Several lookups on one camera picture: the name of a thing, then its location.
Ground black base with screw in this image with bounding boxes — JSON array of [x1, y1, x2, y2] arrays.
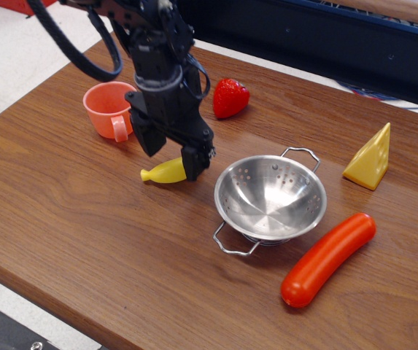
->
[[0, 302, 102, 350]]

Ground steel colander with handles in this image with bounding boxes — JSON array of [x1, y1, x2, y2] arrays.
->
[[212, 147, 328, 257]]

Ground red toy sausage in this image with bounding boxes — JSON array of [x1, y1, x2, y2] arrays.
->
[[280, 213, 376, 308]]

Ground red toy strawberry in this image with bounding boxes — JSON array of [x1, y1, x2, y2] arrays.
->
[[212, 78, 250, 119]]

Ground wooden rail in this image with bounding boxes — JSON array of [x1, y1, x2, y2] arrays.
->
[[332, 0, 418, 23]]

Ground black braided cable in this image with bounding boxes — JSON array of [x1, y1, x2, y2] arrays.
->
[[26, 0, 124, 83]]

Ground red box on floor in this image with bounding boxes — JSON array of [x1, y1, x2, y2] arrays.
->
[[0, 0, 59, 18]]

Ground pink plastic cup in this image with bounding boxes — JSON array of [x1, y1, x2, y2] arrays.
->
[[82, 81, 136, 142]]

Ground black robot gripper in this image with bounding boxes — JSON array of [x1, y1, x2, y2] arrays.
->
[[126, 71, 214, 182]]

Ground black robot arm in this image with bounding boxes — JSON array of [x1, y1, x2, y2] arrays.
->
[[59, 1, 214, 181]]

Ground yellow toy banana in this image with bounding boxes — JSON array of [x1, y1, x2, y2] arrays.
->
[[140, 157, 187, 184]]

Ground yellow toy cheese wedge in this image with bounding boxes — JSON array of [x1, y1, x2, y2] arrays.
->
[[342, 122, 391, 190]]

